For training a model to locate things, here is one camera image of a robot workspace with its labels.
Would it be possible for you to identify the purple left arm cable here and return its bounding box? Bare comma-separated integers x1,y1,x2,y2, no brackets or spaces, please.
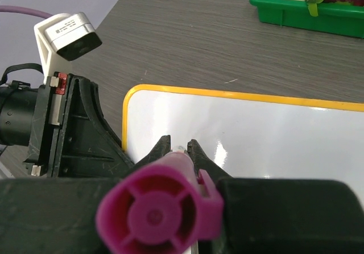
0,5,55,19

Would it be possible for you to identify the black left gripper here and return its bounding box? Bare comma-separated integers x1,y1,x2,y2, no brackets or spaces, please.
23,72,134,177

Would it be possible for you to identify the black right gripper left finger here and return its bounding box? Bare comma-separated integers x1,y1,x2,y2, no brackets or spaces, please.
1,136,171,253

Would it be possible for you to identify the pink-capped whiteboard marker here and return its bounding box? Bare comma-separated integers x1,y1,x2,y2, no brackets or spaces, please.
96,149,224,253

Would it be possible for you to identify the green plastic tray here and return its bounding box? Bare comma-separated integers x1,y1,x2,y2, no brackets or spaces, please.
249,0,363,39

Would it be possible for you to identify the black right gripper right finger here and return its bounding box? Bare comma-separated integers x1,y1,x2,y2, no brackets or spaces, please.
187,140,363,253

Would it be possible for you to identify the orange-framed whiteboard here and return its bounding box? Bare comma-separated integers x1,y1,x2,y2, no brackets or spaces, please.
122,84,363,199

